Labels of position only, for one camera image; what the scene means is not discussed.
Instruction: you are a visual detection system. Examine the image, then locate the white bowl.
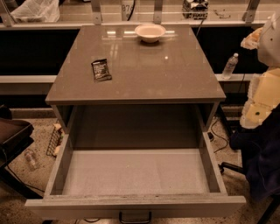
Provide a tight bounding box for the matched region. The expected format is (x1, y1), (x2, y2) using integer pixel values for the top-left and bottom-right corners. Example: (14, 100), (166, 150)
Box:
(135, 24), (165, 43)

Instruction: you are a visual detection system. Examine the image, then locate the clear plastic water bottle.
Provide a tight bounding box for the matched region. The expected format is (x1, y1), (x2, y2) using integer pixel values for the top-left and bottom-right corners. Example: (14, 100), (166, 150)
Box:
(222, 52), (239, 80)

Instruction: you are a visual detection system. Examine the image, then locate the plastic bottle on floor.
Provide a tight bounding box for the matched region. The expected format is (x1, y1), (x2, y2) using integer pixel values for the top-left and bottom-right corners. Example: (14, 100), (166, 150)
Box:
(24, 149), (39, 171)

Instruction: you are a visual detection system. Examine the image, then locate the dark blue cloth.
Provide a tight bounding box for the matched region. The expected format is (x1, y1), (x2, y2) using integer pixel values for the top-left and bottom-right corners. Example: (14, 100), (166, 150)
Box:
(229, 107), (280, 200)

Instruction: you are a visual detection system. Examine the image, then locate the open grey top drawer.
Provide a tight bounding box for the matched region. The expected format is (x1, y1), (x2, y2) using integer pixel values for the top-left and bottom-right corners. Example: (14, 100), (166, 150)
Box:
(24, 104), (247, 221)

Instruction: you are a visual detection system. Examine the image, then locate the black office chair base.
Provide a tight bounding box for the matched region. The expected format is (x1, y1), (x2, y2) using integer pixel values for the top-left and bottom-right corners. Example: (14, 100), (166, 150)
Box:
(219, 162), (280, 224)

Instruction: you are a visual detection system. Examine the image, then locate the grey cabinet with glossy top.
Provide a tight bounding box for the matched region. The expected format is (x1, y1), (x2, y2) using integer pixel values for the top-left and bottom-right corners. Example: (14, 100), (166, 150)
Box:
(46, 24), (225, 139)

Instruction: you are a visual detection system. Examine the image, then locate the black drawer handle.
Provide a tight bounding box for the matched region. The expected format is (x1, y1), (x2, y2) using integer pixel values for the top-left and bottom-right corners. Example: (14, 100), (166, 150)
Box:
(118, 212), (152, 224)

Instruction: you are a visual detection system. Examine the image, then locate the black cable on floor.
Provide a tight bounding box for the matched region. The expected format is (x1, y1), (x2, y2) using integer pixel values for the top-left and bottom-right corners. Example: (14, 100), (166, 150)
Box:
(207, 117), (231, 154)

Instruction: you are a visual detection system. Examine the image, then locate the black white box on shelf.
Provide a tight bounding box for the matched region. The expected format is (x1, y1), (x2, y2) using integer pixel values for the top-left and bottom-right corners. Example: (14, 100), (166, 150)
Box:
(182, 0), (209, 19)

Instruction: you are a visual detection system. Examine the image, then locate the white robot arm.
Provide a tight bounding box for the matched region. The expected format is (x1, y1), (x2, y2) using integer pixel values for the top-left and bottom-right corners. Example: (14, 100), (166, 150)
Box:
(240, 10), (280, 129)

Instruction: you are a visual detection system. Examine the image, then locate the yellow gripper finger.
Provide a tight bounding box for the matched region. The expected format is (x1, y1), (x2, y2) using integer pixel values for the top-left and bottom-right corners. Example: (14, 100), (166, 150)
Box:
(240, 68), (280, 129)
(241, 28), (263, 50)

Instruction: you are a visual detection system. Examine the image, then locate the dark rxbar chocolate wrapper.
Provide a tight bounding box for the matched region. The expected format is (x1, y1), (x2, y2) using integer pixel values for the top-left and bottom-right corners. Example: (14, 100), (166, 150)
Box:
(91, 59), (112, 81)

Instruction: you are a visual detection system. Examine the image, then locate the black chair at left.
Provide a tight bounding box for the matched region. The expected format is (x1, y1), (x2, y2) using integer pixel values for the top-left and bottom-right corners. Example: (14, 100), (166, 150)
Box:
(0, 104), (41, 199)

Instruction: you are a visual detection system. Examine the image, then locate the white plastic bag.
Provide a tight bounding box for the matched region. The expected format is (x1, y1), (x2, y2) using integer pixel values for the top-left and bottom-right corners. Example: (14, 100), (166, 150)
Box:
(11, 0), (60, 23)

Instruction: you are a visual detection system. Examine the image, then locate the wire basket on floor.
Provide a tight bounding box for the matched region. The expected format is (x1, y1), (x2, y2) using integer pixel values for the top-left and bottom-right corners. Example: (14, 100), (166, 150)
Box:
(46, 122), (64, 158)

